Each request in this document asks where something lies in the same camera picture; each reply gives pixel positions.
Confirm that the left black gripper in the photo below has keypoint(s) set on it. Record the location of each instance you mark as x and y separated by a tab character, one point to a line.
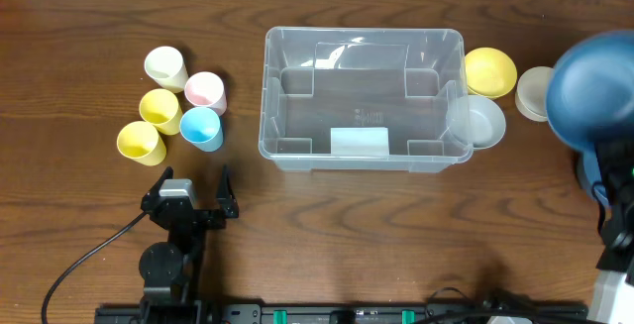
199	216

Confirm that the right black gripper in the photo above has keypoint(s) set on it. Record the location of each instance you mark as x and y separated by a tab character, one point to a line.
615	166

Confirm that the dark blue large bowl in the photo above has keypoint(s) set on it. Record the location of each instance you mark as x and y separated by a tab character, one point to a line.
589	99

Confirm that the white small bowl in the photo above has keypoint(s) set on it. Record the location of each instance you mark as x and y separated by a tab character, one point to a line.
531	93

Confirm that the yellow small bowl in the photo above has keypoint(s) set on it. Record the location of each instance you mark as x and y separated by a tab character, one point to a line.
490	72

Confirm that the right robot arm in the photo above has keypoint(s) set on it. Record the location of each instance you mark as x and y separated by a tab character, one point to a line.
613	290

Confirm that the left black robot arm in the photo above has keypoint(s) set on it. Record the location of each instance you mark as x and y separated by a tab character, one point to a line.
169	268

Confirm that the light blue plastic cup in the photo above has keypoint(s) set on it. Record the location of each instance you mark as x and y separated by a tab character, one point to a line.
202	128

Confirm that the yellow plastic cup lower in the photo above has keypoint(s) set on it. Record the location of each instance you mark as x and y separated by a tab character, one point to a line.
141	142

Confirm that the yellow plastic cup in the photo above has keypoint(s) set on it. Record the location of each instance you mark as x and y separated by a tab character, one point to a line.
141	142
161	108

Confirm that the yellow plastic cup upper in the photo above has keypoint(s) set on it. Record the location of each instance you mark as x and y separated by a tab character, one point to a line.
161	108

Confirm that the pink plastic cup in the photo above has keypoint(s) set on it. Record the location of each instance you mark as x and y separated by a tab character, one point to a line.
206	89

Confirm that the cream plastic cup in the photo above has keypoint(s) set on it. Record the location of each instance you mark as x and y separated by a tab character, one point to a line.
166	66

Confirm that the grey small bowl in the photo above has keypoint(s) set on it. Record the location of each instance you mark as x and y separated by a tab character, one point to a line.
476	120

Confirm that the white label on bin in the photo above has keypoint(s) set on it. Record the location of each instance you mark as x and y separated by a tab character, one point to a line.
360	142

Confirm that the clear plastic storage bin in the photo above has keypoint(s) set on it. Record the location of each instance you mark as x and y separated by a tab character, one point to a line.
316	79

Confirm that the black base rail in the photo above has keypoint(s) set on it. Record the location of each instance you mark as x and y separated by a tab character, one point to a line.
440	312

